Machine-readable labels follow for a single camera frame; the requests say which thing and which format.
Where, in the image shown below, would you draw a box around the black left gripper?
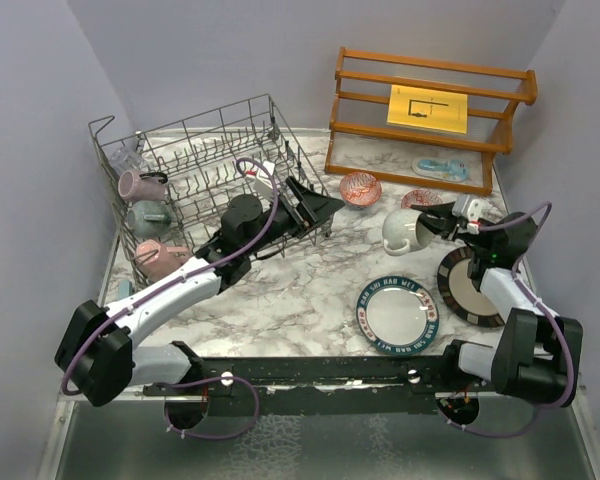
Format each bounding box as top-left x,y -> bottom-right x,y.
245,177 -> 345,258

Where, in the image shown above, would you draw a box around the white speckled mug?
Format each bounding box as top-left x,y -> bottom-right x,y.
382,209 -> 435,256

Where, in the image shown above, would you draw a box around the grey-green ceramic mug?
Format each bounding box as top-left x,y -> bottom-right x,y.
126,200 -> 172,239

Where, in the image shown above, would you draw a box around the purple glass mug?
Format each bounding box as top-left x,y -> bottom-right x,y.
117,169 -> 168,203

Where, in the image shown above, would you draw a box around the pink mug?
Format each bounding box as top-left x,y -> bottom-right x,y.
134,240 -> 191,282

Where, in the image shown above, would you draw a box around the clear octagonal glass tumbler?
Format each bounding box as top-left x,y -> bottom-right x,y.
109,146 -> 146,175

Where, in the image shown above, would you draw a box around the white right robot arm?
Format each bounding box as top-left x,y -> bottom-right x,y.
413,195 -> 583,408

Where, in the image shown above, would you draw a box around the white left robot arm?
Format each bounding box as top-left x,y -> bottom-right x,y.
54,177 -> 344,407

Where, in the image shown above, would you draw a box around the wooden shelf rack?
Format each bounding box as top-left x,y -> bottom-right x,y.
324,46 -> 538,196

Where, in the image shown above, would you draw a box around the red patterned bowl far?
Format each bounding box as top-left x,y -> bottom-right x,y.
401,189 -> 443,208

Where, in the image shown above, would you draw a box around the red patterned bowl near mug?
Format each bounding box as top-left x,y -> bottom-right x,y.
339,171 -> 382,208

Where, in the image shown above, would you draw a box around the dark rimmed beige plate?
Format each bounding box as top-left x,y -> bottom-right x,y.
437,246 -> 505,329

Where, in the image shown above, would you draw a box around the green rimmed white plate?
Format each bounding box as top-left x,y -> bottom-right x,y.
355,275 -> 439,356

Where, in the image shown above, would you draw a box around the yellow book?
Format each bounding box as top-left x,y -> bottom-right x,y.
387,85 -> 468,134

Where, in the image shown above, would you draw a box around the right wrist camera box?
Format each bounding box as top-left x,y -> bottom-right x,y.
452,194 -> 487,235

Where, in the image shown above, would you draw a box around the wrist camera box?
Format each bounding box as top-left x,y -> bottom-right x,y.
245,161 -> 275,202
452,194 -> 487,235

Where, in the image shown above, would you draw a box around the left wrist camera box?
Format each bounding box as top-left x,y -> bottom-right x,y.
245,161 -> 275,202

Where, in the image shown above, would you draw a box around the grey wire dish rack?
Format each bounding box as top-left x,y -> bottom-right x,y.
88,94 -> 328,261

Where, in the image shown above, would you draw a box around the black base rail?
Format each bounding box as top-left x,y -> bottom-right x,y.
144,342 -> 511,419

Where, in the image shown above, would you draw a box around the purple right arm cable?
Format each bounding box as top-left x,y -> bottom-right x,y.
437,201 -> 579,439

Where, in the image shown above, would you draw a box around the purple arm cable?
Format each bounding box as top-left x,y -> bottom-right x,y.
437,201 -> 579,439
60,158 -> 281,441

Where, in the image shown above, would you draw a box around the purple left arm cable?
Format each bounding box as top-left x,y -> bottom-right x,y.
60,158 -> 281,441

